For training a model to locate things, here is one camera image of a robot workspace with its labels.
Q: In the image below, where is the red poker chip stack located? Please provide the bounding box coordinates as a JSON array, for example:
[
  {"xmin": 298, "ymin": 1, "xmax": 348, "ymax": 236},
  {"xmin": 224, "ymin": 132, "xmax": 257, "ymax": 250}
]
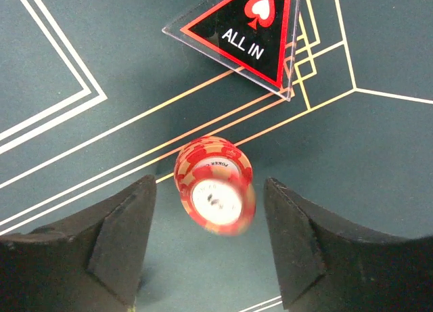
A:
[{"xmin": 173, "ymin": 136, "xmax": 256, "ymax": 236}]

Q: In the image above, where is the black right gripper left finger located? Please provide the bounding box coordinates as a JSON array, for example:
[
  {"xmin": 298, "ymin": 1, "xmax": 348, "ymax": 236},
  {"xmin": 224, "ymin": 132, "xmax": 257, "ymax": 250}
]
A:
[{"xmin": 1, "ymin": 175, "xmax": 156, "ymax": 311}]

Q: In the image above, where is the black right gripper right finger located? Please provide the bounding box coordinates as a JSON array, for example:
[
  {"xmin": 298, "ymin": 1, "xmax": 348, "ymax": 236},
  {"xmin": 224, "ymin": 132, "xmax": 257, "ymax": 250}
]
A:
[{"xmin": 264, "ymin": 178, "xmax": 432, "ymax": 311}]

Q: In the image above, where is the red triangular all-in marker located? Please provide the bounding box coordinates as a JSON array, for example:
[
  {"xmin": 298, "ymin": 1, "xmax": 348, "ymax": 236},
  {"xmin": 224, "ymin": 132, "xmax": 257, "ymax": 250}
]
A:
[{"xmin": 162, "ymin": 0, "xmax": 300, "ymax": 101}]

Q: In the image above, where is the green poker table mat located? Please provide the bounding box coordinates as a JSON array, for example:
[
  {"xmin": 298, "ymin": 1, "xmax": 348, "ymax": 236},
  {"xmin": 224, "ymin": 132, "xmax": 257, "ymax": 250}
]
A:
[{"xmin": 1, "ymin": 0, "xmax": 432, "ymax": 311}]

